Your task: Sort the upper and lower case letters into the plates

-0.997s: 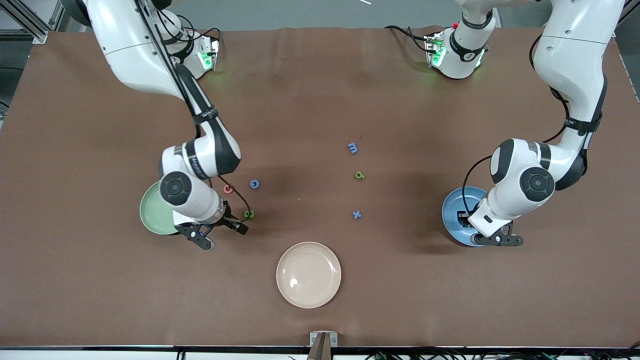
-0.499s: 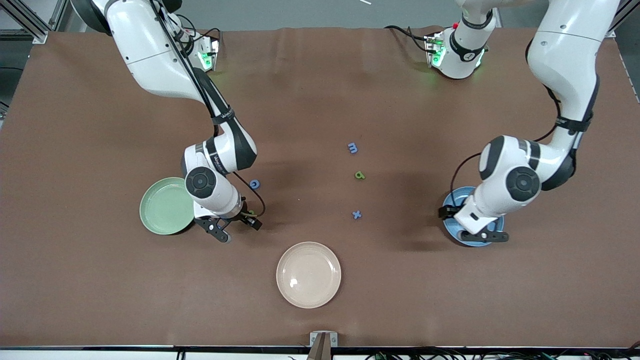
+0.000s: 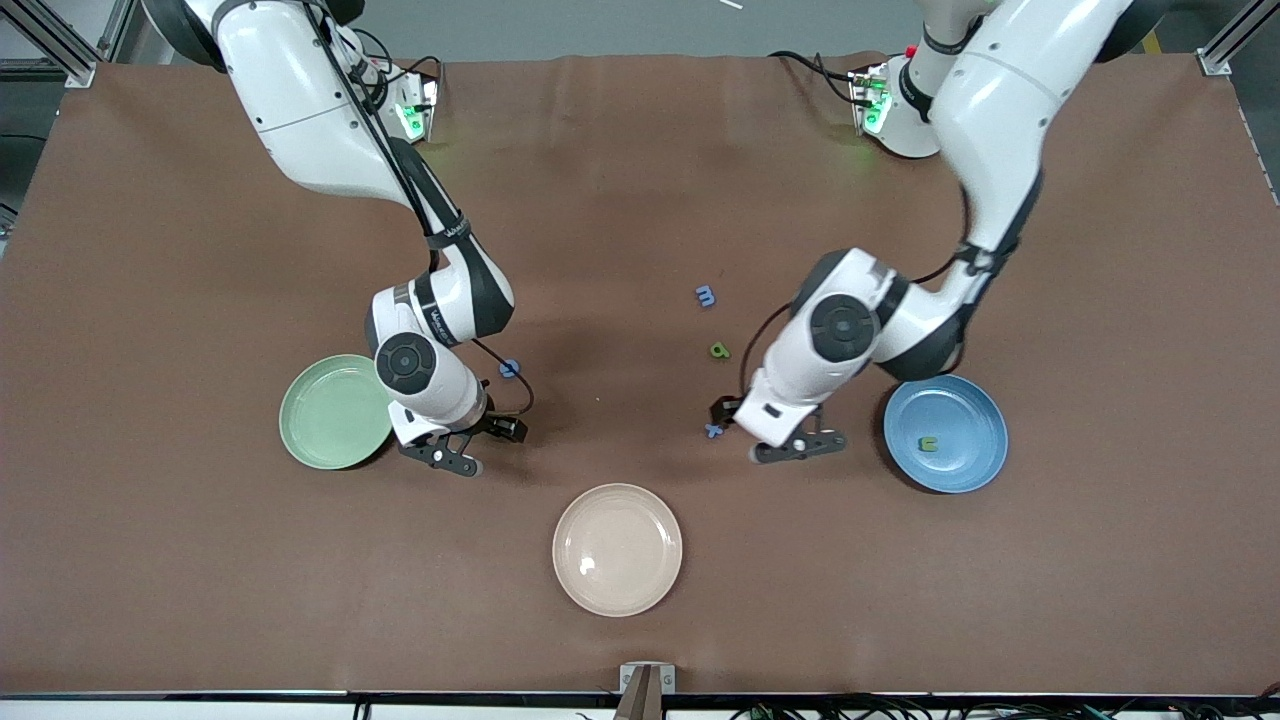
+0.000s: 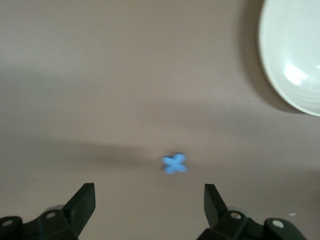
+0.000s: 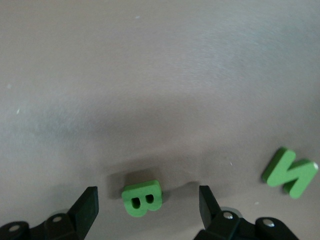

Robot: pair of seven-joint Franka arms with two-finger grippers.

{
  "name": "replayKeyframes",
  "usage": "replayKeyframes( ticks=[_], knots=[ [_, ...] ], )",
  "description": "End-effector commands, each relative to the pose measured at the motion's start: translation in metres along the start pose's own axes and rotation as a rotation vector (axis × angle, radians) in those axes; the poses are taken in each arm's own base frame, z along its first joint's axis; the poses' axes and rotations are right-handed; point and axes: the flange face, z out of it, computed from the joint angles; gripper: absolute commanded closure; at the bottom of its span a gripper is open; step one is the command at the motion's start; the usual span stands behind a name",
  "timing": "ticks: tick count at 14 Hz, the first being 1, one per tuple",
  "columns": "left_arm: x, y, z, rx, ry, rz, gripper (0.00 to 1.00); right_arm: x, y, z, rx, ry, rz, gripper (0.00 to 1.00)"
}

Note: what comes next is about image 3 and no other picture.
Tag black table edge rail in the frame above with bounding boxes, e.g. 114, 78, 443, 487
0, 688, 1280, 703

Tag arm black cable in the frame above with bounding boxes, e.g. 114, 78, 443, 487
300, 0, 536, 426
738, 180, 1046, 401

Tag brown table cover mat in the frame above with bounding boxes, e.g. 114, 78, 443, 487
0, 52, 1280, 698

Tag tangled black cables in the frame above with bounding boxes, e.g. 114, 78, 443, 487
730, 698, 1280, 720

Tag light green plate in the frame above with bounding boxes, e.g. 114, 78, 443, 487
278, 353, 397, 471

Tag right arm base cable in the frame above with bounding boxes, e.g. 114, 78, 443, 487
350, 28, 446, 111

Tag beige plate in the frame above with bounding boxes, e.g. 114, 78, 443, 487
552, 483, 684, 618

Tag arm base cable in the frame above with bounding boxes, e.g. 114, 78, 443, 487
350, 28, 446, 111
768, 48, 871, 106

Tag aluminium frame strut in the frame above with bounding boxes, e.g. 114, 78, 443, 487
1197, 0, 1280, 76
0, 0, 136, 89

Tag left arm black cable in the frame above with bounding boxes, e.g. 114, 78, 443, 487
738, 180, 1046, 401

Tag left arm base cable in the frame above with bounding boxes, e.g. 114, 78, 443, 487
768, 48, 871, 106

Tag blue plate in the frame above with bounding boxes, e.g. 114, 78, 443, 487
882, 373, 1009, 494

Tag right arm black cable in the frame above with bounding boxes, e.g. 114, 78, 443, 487
300, 0, 536, 426

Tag grey metal mounting bracket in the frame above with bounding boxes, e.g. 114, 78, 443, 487
612, 662, 677, 720

